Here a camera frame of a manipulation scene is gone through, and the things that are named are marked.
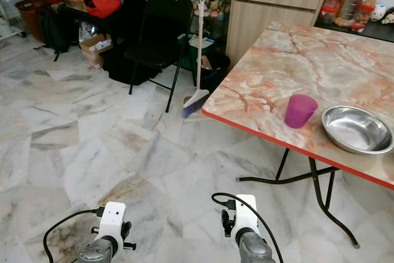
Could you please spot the large steel bowl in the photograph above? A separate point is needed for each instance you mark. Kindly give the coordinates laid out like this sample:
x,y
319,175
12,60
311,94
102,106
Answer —
x,y
357,129

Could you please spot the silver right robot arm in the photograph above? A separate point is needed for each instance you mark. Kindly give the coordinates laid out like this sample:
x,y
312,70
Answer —
x,y
256,249

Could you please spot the purple plastic cup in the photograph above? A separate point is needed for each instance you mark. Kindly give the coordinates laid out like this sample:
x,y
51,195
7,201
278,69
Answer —
x,y
300,113

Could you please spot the black bucket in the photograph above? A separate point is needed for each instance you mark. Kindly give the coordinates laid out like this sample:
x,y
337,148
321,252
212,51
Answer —
x,y
215,71

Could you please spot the marble top folding table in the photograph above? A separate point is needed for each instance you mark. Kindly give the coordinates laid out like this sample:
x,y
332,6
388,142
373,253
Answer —
x,y
295,66

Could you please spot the small printed cardboard box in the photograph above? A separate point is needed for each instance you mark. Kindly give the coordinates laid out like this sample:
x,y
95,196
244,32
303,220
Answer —
x,y
95,50

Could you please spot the black folding chair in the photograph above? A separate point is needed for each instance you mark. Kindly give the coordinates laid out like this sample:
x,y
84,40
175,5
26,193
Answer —
x,y
160,26

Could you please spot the light wooden cabinet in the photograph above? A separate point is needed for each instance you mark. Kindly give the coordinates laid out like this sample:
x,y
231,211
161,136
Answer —
x,y
271,10

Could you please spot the group of small toy figures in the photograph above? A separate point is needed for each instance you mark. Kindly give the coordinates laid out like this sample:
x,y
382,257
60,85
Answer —
x,y
214,5

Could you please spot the black backpack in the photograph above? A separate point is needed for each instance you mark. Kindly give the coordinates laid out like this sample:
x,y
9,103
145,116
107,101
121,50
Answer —
x,y
54,32

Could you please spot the clear jar red lid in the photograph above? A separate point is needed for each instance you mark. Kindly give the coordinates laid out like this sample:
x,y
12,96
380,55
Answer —
x,y
362,18
352,4
329,15

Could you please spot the red bag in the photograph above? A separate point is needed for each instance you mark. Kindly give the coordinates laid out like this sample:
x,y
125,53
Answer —
x,y
103,3

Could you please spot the brown waste bin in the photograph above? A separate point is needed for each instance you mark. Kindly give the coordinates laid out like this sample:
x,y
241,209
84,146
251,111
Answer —
x,y
31,20

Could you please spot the white ceramic figurine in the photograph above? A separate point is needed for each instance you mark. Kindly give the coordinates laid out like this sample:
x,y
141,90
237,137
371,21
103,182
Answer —
x,y
378,13

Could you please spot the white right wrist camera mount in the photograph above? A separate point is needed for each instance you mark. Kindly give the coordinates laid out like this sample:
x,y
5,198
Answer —
x,y
246,214

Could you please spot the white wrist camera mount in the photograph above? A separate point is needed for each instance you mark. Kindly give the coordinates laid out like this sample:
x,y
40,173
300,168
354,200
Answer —
x,y
246,214
112,217

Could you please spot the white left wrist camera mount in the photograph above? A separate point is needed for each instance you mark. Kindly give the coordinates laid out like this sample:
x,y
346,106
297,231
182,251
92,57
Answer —
x,y
112,217

